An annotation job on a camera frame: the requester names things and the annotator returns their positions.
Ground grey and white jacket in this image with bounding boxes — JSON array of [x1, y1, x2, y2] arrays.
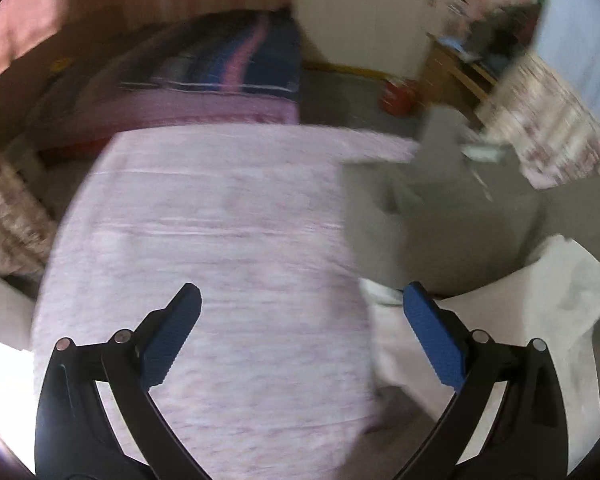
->
[[341, 107, 600, 466]]

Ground pink bed sheet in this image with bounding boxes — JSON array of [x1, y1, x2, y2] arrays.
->
[[32, 125, 416, 479]]

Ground left floral curtain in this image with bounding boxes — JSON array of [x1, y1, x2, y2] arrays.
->
[[0, 152, 57, 278]]

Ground floral beige curtain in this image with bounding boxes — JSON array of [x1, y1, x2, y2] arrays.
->
[[476, 51, 600, 188]]

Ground red round object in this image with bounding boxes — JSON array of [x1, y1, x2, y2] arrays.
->
[[379, 77, 419, 117]]

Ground wooden bedside table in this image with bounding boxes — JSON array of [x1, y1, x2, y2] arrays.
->
[[418, 34, 498, 127]]

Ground light blue curtain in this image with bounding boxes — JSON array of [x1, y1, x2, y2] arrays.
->
[[533, 0, 600, 120]]

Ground striped blue pink blanket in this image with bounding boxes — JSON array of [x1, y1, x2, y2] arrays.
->
[[27, 8, 301, 150]]

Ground white wardrobe with stickers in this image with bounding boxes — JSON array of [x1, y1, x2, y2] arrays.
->
[[294, 0, 455, 78]]

